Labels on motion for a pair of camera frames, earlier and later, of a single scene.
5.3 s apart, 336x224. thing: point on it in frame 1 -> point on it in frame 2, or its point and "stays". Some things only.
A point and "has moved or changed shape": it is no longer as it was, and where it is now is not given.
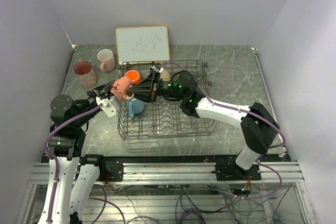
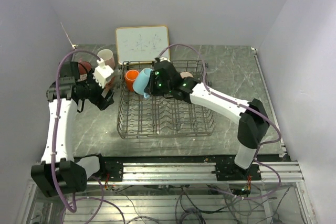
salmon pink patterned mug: (121, 89) has moved or changed shape
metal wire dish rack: (164, 118) stays
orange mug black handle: (134, 75) stays
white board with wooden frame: (149, 43) stays
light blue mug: (135, 106) has moved or changed shape
